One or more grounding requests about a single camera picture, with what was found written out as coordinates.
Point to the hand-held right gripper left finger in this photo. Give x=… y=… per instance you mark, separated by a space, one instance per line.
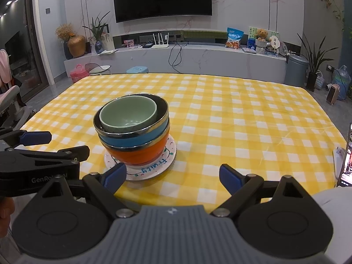
x=115 y=174

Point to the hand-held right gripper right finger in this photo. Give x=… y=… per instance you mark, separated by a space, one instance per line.
x=228 y=176

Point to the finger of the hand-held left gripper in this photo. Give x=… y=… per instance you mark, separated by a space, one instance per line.
x=35 y=138
x=41 y=155

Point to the orange steel bowl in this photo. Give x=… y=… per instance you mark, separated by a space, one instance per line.
x=143 y=155

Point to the white painted plate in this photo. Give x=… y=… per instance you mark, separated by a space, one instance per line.
x=154 y=170

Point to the blue steel bowl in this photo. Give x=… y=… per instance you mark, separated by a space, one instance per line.
x=159 y=131

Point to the green ceramic bowl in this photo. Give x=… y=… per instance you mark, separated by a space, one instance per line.
x=126 y=112

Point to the person's left hand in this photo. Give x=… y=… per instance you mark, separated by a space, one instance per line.
x=5 y=214

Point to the yellow checked tablecloth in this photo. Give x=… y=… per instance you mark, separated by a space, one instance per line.
x=247 y=132

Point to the pink desk chair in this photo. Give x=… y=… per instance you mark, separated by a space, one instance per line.
x=8 y=96

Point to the pink plastic box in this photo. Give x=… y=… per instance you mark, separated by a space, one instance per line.
x=79 y=74

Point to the dark vase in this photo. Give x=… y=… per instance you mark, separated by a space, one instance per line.
x=66 y=51

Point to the white and dark baby seat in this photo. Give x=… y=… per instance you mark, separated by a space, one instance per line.
x=99 y=68

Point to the gold vase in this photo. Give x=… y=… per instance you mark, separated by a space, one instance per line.
x=77 y=46

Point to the light blue stool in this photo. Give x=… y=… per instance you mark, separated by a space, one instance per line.
x=137 y=69

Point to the dried flowers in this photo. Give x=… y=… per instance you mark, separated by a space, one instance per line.
x=64 y=31

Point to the white phone stand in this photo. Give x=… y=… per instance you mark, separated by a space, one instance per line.
x=337 y=162

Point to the blue glass vase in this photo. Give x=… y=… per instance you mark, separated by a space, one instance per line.
x=99 y=47

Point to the white marble TV console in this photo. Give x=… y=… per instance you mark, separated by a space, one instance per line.
x=220 y=63

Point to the loose papers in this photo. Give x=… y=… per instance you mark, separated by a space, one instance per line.
x=108 y=51

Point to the white rounded object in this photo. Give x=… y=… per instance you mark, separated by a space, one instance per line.
x=338 y=214

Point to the smartphone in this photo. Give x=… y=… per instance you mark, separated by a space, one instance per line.
x=347 y=159

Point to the drawing paper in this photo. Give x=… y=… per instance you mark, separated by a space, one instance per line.
x=108 y=41

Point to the green long-leaf plant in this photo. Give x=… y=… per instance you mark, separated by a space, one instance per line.
x=97 y=29

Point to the grey trash can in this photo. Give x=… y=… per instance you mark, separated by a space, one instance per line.
x=296 y=70

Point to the striped woven bag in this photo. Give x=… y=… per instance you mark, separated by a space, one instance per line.
x=320 y=81

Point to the black box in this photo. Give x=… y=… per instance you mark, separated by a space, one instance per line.
x=147 y=46

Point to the beige space heater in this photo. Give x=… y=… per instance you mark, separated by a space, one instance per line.
x=333 y=95

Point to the grey woven basket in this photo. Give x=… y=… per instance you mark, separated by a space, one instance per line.
x=261 y=47

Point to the white router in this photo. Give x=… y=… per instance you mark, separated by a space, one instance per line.
x=160 y=46

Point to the blue snack bag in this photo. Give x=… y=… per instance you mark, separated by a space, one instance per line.
x=234 y=39

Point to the decorative patterned plate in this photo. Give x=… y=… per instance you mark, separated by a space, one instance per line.
x=283 y=49

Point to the round white paper fan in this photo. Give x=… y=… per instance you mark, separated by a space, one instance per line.
x=274 y=43

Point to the long green bar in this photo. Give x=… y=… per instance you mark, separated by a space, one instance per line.
x=202 y=34

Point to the brown teddy bear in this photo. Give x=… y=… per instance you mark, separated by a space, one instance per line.
x=261 y=35

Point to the green picture board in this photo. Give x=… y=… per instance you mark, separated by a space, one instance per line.
x=251 y=33

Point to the tall leafy plant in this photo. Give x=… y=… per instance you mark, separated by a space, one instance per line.
x=315 y=57

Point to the photo frame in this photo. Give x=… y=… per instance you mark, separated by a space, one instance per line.
x=129 y=43

